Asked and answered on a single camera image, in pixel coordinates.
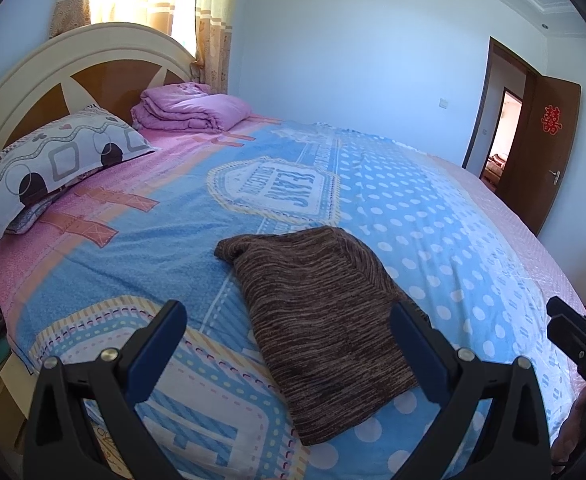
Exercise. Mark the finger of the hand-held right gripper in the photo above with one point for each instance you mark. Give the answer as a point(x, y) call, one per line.
point(570, 327)

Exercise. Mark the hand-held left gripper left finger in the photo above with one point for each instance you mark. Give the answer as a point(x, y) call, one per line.
point(159, 340)

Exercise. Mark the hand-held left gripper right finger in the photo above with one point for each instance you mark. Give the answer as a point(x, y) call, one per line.
point(419, 345)

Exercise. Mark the brown knit sweater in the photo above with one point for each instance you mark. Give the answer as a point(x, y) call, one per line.
point(318, 330)

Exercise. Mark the brown wooden door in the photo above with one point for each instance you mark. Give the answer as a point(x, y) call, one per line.
point(538, 170)

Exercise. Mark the bed with patterned blue-pink sheet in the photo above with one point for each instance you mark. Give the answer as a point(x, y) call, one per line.
point(423, 220)

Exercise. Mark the sofa in next room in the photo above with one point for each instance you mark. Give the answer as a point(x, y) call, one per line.
point(494, 166)

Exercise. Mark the red paper door decoration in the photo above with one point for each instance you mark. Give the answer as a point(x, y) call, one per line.
point(551, 120)

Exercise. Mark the grey patterned pillow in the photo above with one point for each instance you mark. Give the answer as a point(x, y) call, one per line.
point(58, 160)

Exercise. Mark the folded pink blanket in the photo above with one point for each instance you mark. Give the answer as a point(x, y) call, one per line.
point(193, 110)

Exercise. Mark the cream and wood headboard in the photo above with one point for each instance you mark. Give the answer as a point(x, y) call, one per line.
point(38, 65)

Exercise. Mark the dark wooden door frame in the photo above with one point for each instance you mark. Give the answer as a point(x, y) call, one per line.
point(478, 110)

